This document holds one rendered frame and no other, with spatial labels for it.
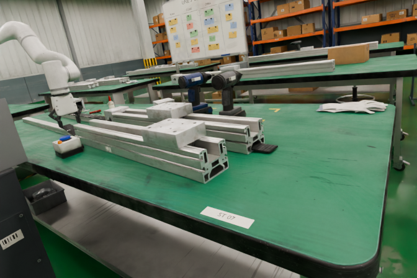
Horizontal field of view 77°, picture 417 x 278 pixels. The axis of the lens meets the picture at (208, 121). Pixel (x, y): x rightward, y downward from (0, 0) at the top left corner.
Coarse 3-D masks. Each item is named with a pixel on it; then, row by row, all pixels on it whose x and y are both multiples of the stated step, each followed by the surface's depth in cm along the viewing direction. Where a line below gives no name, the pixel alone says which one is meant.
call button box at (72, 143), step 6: (72, 138) 104; (78, 138) 103; (54, 144) 102; (60, 144) 99; (66, 144) 100; (72, 144) 102; (78, 144) 103; (60, 150) 99; (66, 150) 100; (72, 150) 102; (78, 150) 104; (60, 156) 101; (66, 156) 101
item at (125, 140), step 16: (80, 128) 112; (96, 128) 103; (112, 128) 107; (128, 128) 98; (96, 144) 104; (112, 144) 94; (128, 144) 85; (144, 144) 79; (208, 144) 70; (144, 160) 82; (160, 160) 75; (176, 160) 70; (192, 160) 65; (208, 160) 67; (224, 160) 70; (192, 176) 67; (208, 176) 66
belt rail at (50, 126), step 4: (24, 120) 198; (28, 120) 187; (32, 120) 181; (36, 120) 178; (40, 120) 176; (32, 124) 181; (36, 124) 175; (40, 124) 166; (44, 124) 160; (48, 124) 158; (52, 124) 156; (56, 124) 154; (48, 128) 157; (52, 128) 154; (56, 128) 145; (60, 128) 141; (60, 132) 143; (64, 132) 138
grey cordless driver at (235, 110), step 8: (232, 72) 105; (216, 80) 100; (224, 80) 100; (232, 80) 103; (216, 88) 101; (224, 88) 102; (232, 88) 108; (224, 96) 103; (232, 96) 106; (224, 104) 104; (232, 104) 106; (224, 112) 105; (232, 112) 104; (240, 112) 108
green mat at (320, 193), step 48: (48, 144) 125; (288, 144) 80; (336, 144) 75; (384, 144) 70; (144, 192) 65; (192, 192) 62; (240, 192) 58; (288, 192) 56; (336, 192) 53; (384, 192) 51; (288, 240) 43; (336, 240) 41
